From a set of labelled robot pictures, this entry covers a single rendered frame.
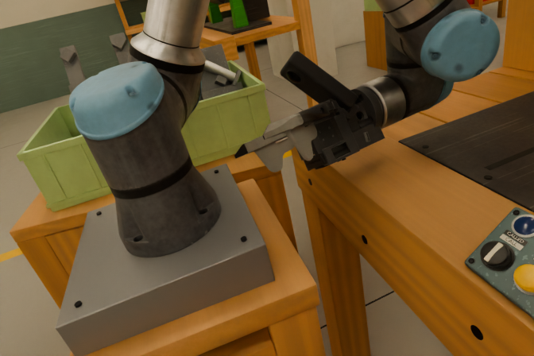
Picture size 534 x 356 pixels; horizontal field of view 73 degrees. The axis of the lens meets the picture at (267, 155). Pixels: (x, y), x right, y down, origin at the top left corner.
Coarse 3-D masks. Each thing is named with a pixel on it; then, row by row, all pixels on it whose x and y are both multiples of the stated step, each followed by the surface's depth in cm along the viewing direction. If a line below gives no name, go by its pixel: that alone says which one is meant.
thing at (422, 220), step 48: (384, 144) 66; (336, 192) 64; (384, 192) 53; (432, 192) 51; (480, 192) 49; (384, 240) 53; (432, 240) 43; (480, 240) 41; (432, 288) 44; (480, 288) 36; (480, 336) 38; (528, 336) 32
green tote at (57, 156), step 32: (224, 96) 93; (256, 96) 96; (64, 128) 120; (192, 128) 94; (224, 128) 97; (256, 128) 99; (32, 160) 86; (64, 160) 88; (192, 160) 97; (64, 192) 91; (96, 192) 93
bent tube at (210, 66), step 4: (208, 64) 112; (212, 64) 112; (216, 64) 113; (204, 68) 112; (208, 68) 112; (212, 68) 112; (216, 68) 112; (220, 68) 113; (224, 68) 114; (212, 72) 113; (216, 72) 113; (220, 72) 113; (224, 72) 113; (228, 72) 113; (232, 72) 114; (224, 76) 114; (228, 76) 114; (232, 76) 114; (232, 80) 114
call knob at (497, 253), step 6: (486, 246) 36; (492, 246) 35; (498, 246) 35; (504, 246) 35; (480, 252) 36; (486, 252) 36; (492, 252) 35; (498, 252) 35; (504, 252) 34; (510, 252) 35; (486, 258) 35; (492, 258) 35; (498, 258) 34; (504, 258) 34; (510, 258) 34; (486, 264) 35; (492, 264) 35; (498, 264) 35; (504, 264) 34
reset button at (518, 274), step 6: (528, 264) 33; (516, 270) 33; (522, 270) 33; (528, 270) 32; (516, 276) 33; (522, 276) 32; (528, 276) 32; (516, 282) 33; (522, 282) 32; (528, 282) 32; (522, 288) 32; (528, 288) 32
